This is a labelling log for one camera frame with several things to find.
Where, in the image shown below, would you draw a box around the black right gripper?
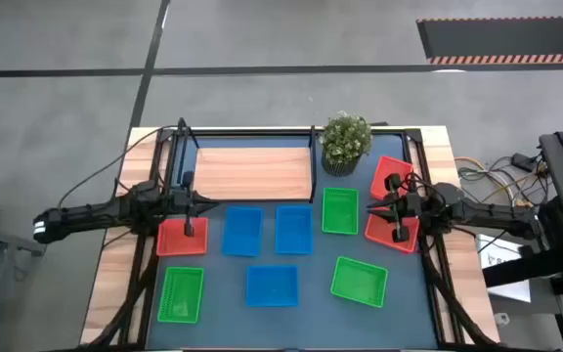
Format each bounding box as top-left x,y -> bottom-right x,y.
366,172 -> 423,244

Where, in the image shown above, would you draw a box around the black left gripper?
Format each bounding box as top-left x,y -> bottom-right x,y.
166,170 -> 221,240

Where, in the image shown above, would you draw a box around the red-orange plastic basket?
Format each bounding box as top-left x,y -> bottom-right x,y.
369,155 -> 415,201
155,217 -> 210,257
364,212 -> 420,254

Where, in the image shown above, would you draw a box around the green plastic basket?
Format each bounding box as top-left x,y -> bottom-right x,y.
321,187 -> 361,236
329,255 -> 389,309
156,266 -> 205,325

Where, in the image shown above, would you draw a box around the blue plastic basket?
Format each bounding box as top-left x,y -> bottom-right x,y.
275,204 -> 315,256
245,265 -> 300,308
221,205 -> 265,258

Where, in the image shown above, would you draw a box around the dark ribbed plant pot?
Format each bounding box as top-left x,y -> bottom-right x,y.
321,151 -> 361,178

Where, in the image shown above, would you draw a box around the green artificial plant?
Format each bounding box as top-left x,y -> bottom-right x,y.
318,110 -> 374,166

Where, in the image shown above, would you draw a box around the blue table mat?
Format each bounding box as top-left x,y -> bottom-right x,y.
145,134 -> 440,351

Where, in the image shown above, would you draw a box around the black power adapter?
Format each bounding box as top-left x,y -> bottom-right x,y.
511,153 -> 537,172

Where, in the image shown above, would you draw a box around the white paper sheet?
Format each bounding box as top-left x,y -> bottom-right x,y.
476,233 -> 532,303

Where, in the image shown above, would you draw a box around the black metal beam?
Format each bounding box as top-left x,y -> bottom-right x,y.
481,246 -> 563,288

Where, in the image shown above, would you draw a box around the grey metal table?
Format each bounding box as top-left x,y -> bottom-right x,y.
0,219 -> 48,352

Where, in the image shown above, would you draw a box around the black hazard-striped floor mat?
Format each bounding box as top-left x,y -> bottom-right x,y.
416,17 -> 563,66

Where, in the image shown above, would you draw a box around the wooden shelf with black frame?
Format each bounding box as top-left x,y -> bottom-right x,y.
176,124 -> 318,205

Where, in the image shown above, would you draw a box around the black metal rig frame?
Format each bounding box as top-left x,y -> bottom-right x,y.
80,124 -> 505,352

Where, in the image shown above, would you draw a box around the tangled floor cables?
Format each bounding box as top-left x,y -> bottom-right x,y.
455,154 -> 554,211

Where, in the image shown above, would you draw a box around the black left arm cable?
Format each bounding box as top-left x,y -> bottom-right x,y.
58,124 -> 185,209

